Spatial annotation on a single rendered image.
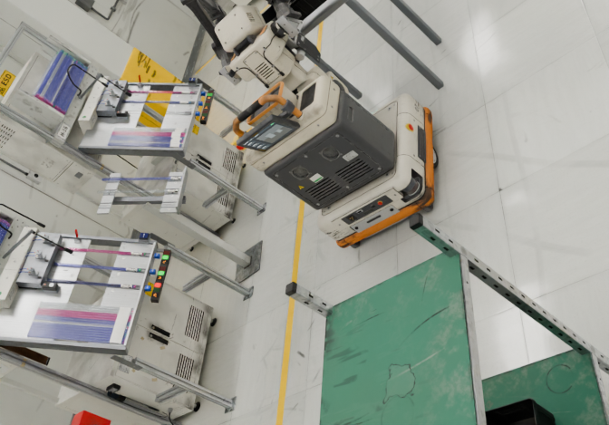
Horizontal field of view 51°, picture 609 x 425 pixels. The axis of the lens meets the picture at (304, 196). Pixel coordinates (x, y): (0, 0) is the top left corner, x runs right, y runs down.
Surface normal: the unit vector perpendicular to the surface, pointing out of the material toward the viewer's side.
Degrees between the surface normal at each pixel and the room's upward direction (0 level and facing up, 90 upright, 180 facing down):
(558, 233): 0
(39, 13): 90
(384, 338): 0
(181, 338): 90
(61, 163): 90
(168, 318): 90
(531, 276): 0
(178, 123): 44
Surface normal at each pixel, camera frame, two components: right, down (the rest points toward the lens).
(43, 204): 0.69, -0.44
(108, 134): -0.04, -0.67
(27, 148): -0.07, 0.74
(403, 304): -0.73, -0.50
